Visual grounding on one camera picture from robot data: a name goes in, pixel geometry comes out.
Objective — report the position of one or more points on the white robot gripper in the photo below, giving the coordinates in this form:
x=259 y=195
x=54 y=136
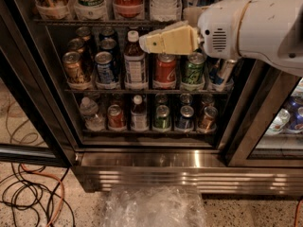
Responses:
x=220 y=27

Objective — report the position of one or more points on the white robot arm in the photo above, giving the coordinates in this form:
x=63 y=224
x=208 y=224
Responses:
x=265 y=30

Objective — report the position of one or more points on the white plastic bottle top shelf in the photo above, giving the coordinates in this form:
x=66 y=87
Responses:
x=163 y=10

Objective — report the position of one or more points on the red coke can middle shelf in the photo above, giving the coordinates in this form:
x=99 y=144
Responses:
x=164 y=71

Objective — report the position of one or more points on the green can middle shelf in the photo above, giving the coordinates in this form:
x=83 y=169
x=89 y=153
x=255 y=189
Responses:
x=193 y=70

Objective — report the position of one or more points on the slim redbull can middle shelf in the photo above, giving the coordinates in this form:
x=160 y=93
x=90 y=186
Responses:
x=224 y=71

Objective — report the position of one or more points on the brown tea bottle middle shelf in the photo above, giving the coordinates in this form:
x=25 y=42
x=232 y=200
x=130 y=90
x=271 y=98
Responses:
x=134 y=59

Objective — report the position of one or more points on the brown tea bottle shelf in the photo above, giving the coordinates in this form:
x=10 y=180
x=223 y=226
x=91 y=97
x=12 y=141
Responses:
x=139 y=120
x=134 y=59

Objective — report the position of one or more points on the blue can bottom shelf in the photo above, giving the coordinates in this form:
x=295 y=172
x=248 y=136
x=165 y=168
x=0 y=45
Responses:
x=185 y=118

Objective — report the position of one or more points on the blue pepsi can middle shelf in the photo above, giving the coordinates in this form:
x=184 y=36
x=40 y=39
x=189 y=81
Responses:
x=106 y=67

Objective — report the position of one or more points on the green can bottom shelf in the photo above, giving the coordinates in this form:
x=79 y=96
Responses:
x=162 y=118

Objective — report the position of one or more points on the gold can bottom shelf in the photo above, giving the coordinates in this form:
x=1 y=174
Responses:
x=208 y=118

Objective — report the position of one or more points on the gold can shelf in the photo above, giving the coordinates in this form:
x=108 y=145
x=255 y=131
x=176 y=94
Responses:
x=208 y=118
x=72 y=63

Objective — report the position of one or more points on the brown tea bottle bottom shelf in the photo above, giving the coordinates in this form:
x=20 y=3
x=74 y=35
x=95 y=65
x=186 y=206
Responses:
x=139 y=120

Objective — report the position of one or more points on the red can bottom shelf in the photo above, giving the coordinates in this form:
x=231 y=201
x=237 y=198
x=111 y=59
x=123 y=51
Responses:
x=116 y=117

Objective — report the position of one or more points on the gold can front middle shelf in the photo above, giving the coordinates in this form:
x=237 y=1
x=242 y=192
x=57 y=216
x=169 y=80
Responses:
x=72 y=63

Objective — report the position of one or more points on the water bottle bottom shelf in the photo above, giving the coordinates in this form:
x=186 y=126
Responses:
x=89 y=109

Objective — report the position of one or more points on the blue can right fridge section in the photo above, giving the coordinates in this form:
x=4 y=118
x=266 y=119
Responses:
x=295 y=123

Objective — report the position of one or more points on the clear plastic bag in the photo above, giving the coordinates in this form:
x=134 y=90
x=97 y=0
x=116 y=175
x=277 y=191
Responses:
x=156 y=206

